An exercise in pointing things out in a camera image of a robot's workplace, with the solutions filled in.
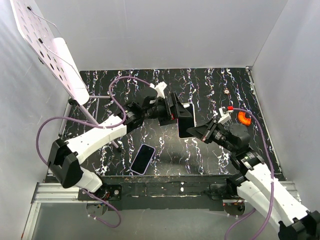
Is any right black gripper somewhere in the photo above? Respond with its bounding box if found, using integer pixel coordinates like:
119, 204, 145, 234
186, 117, 237, 154

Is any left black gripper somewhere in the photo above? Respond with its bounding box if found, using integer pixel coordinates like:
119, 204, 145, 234
142, 92, 191, 126

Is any phone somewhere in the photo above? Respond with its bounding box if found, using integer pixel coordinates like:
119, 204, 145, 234
177, 103, 196, 139
130, 144, 156, 175

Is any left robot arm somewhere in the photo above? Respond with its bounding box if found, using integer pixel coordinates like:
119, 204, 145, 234
48, 87, 193, 200

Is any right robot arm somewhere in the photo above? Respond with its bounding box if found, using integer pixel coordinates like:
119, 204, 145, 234
187, 119, 320, 240

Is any orange plastic clip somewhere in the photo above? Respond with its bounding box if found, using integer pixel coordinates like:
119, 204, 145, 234
237, 111, 252, 126

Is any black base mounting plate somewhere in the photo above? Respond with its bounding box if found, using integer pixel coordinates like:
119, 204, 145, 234
77, 174, 253, 216

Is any white perforated music stand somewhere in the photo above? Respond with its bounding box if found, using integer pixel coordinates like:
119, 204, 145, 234
9, 0, 123, 153

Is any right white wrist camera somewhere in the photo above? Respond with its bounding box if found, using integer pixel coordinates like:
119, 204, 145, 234
218, 106, 234, 125

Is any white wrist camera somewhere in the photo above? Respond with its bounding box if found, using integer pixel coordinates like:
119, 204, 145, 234
218, 106, 234, 125
149, 81, 167, 99

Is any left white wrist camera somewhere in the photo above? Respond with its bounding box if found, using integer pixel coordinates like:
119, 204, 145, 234
149, 81, 167, 99

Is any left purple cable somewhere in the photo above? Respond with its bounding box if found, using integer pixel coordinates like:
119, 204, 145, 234
36, 76, 156, 166

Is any aluminium frame rail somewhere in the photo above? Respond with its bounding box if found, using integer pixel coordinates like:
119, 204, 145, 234
21, 183, 84, 240

